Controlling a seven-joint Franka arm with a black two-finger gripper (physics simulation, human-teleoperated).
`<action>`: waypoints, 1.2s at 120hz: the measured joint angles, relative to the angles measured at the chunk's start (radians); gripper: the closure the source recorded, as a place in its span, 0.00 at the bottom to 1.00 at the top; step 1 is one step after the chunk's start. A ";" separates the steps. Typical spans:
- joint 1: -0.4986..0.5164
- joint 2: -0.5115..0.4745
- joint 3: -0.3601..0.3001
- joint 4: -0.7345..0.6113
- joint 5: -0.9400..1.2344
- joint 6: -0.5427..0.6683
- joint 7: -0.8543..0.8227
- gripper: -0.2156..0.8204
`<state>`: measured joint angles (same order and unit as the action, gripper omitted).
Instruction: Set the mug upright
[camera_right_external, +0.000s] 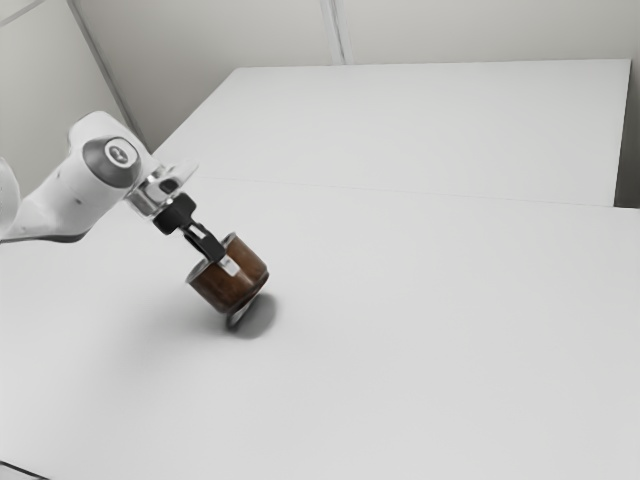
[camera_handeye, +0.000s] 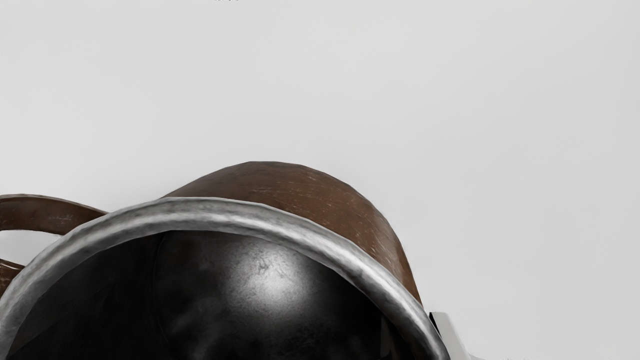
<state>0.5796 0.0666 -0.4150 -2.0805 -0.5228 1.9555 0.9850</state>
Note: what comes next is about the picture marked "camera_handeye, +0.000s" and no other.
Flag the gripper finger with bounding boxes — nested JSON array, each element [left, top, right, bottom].
[[428, 311, 487, 360]]

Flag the brown mug with metal rim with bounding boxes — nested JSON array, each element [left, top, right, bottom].
[[0, 161, 451, 360]]

